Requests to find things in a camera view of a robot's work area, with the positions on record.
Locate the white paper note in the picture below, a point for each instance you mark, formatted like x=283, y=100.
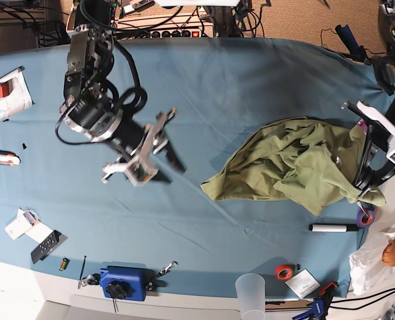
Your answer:
x=303, y=284

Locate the small green battery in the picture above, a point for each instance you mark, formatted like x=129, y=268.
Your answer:
x=64, y=264

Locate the red tape roll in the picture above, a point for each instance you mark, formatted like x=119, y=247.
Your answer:
x=284, y=272

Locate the blue table cloth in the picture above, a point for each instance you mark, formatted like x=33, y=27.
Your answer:
x=223, y=90

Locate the blue clamp mount block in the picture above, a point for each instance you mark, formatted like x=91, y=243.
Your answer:
x=123, y=283

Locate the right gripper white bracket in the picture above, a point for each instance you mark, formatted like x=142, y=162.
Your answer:
x=134, y=145

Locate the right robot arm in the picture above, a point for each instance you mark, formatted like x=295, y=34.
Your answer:
x=94, y=107

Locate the orange white utility knife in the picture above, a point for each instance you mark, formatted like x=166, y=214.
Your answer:
x=9, y=158

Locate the white plastic bag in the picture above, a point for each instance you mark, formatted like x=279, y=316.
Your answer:
x=367, y=269

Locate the black zip tie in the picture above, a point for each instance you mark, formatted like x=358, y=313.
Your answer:
x=82, y=268

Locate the purple tape roll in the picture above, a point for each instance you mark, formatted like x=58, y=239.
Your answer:
x=366, y=215

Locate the white card packet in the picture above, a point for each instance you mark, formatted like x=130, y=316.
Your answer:
x=27, y=222

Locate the small red box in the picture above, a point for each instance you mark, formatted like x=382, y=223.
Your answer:
x=4, y=90

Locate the blue black clamp handle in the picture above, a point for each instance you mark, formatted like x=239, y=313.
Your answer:
x=356, y=52

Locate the white power strip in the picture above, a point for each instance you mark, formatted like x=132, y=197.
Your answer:
x=188, y=25

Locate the silver carabiner clip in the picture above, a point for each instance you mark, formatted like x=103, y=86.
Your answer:
x=167, y=269

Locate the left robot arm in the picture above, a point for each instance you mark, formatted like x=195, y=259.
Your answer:
x=377, y=163

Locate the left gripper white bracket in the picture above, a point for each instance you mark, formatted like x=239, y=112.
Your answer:
x=366, y=178

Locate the olive green t-shirt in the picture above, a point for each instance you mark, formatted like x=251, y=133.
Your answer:
x=308, y=161

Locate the black white marker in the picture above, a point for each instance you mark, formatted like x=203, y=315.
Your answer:
x=333, y=228

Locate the purple glue tube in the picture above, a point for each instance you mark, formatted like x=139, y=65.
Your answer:
x=362, y=124

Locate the blue orange bar clamp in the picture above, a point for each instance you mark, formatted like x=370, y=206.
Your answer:
x=319, y=307

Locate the black remote control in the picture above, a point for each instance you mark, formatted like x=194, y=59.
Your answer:
x=45, y=247

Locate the translucent plastic cup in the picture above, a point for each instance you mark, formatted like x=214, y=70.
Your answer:
x=250, y=290

